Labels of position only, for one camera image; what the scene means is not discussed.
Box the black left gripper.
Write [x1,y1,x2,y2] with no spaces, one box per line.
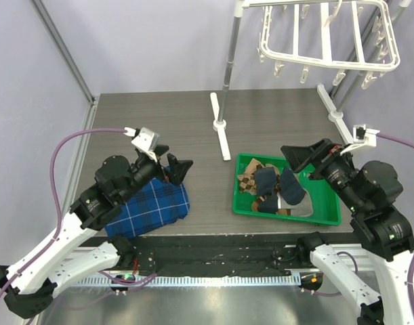
[118,144,192,203]

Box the dark navy patterned sock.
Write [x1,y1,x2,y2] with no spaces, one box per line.
[254,167,278,197]

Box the brown argyle sock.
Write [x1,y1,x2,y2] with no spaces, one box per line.
[237,158,264,195]

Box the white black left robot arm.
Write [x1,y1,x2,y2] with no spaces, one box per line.
[0,145,193,320]

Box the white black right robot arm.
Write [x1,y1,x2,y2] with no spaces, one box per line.
[281,139,414,324]

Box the white plastic clip hanger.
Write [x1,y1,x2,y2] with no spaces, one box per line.
[243,1,400,89]

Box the blue plaid folded cloth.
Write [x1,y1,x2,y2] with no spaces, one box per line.
[105,178,190,239]

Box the green plastic tray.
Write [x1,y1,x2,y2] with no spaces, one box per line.
[232,153,341,226]

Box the grey white drying rack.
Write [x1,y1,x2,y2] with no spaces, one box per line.
[210,1,411,161]

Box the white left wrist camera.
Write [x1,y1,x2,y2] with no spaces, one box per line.
[124,127,160,163]

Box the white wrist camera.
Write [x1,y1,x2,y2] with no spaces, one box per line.
[124,127,160,163]
[340,124,380,156]

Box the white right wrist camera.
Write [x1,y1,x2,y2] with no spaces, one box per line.
[340,124,380,156]

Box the white slotted cable duct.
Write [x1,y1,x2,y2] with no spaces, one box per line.
[73,273,301,288]

